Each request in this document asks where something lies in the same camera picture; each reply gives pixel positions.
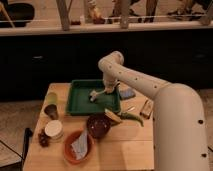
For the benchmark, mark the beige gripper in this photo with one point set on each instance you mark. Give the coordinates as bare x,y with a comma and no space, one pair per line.
110,89

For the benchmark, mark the white black brush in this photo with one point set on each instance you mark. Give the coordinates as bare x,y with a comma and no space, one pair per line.
94,94

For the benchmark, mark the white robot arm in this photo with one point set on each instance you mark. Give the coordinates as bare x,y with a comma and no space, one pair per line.
179,130

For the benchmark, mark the green plastic tray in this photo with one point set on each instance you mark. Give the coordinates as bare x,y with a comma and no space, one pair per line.
79,104

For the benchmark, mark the blue grey sponge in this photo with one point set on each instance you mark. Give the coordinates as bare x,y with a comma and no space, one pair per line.
127,93

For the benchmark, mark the dark red bowl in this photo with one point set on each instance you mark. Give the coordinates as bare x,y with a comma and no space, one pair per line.
98,125

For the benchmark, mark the small wooden box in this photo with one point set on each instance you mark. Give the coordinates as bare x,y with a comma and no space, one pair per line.
147,109

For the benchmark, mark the light green cup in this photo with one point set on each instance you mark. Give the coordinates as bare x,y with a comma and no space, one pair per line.
51,98

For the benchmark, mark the grey folded cloth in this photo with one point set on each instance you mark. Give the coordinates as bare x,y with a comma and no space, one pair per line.
80,146

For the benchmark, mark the orange bowl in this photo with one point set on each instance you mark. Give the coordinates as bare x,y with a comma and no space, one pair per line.
68,151

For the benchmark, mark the dark grape bunch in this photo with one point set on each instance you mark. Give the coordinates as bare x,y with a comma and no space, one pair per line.
43,139

